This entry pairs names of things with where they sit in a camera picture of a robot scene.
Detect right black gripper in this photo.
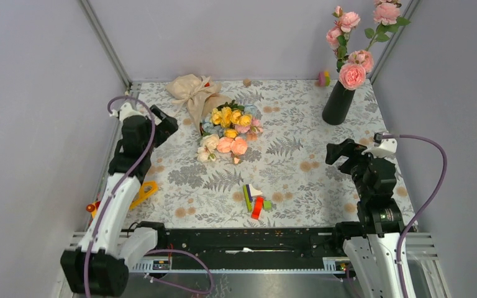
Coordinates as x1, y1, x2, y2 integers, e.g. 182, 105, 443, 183
325, 137, 385, 199

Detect colourful flower bouquet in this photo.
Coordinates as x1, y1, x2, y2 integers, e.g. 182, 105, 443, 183
166, 74, 263, 165

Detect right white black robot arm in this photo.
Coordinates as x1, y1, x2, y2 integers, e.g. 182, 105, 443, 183
325, 133, 416, 297

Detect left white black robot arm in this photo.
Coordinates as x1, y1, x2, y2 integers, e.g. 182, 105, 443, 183
60, 102, 178, 297

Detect black vase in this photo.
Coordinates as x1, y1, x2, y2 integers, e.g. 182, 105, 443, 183
322, 81, 355, 125

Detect red yellow toy truck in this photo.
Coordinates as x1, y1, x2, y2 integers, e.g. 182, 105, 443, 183
85, 181, 158, 218

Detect floral patterned table mat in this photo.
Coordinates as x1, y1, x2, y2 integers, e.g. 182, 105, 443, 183
124, 80, 385, 228

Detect pink yellow green toy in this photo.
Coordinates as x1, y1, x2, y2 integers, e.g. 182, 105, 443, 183
315, 71, 331, 87

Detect small green toy cube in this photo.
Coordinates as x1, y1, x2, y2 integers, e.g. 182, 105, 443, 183
263, 200, 272, 211

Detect pink rose stems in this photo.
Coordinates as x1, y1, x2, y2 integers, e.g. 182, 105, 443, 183
325, 0, 411, 91

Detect white purple toy block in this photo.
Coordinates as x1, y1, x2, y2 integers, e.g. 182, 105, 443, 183
244, 184, 263, 199

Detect red toy block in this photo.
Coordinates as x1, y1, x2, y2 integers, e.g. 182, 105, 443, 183
251, 196, 264, 220

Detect green long toy block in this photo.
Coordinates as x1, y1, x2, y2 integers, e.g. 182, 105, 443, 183
243, 184, 253, 212

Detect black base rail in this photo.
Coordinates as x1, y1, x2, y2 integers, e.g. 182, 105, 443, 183
129, 225, 388, 271

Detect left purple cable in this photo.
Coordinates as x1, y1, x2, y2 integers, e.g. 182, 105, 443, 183
83, 95, 216, 298

